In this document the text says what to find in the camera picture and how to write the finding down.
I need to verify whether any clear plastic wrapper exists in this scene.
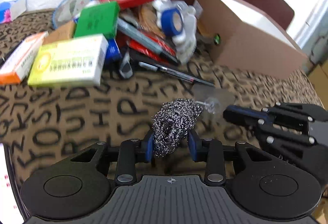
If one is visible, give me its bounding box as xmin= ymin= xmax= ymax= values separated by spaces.
xmin=192 ymin=84 xmax=236 ymax=115

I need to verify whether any steel wool scourer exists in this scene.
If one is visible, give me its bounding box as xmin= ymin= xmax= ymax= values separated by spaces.
xmin=152 ymin=98 xmax=203 ymax=157

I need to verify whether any black marker pen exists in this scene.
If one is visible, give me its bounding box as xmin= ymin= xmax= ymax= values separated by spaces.
xmin=137 ymin=61 xmax=215 ymax=87

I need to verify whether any grey white marker pen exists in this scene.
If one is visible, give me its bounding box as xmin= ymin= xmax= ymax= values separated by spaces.
xmin=117 ymin=18 xmax=179 ymax=64

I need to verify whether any brown cardboard box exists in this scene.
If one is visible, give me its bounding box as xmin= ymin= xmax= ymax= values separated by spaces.
xmin=194 ymin=0 xmax=307 ymax=79

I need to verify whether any black silver clicker device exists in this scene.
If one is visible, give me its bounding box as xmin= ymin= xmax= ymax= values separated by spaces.
xmin=118 ymin=50 xmax=133 ymax=79

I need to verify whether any white plastic figure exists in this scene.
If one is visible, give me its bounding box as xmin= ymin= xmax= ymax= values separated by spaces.
xmin=152 ymin=0 xmax=197 ymax=64

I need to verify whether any blue small box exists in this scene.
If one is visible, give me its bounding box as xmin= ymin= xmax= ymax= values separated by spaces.
xmin=105 ymin=39 xmax=122 ymax=65

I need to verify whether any letter-pattern brown blanket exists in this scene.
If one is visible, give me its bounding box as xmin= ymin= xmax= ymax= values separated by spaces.
xmin=0 ymin=8 xmax=324 ymax=189

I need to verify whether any red snack packet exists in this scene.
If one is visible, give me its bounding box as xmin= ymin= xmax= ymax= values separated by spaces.
xmin=123 ymin=30 xmax=179 ymax=64

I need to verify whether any yellow-green medicine box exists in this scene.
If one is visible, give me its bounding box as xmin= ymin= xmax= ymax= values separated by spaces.
xmin=27 ymin=34 xmax=108 ymax=87

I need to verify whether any blue tape roll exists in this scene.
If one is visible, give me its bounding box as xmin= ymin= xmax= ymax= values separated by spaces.
xmin=161 ymin=8 xmax=183 ymax=37

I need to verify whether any green carton box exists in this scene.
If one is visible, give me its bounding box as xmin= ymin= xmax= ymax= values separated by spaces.
xmin=74 ymin=1 xmax=120 ymax=40

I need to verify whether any small brown carton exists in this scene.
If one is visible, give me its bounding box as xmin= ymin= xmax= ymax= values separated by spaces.
xmin=42 ymin=21 xmax=76 ymax=45

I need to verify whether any orange white medicine box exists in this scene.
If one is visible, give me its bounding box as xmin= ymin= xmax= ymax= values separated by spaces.
xmin=1 ymin=31 xmax=48 ymax=85

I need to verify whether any blue tissue pack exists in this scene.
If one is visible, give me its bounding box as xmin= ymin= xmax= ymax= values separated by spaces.
xmin=0 ymin=0 xmax=27 ymax=24

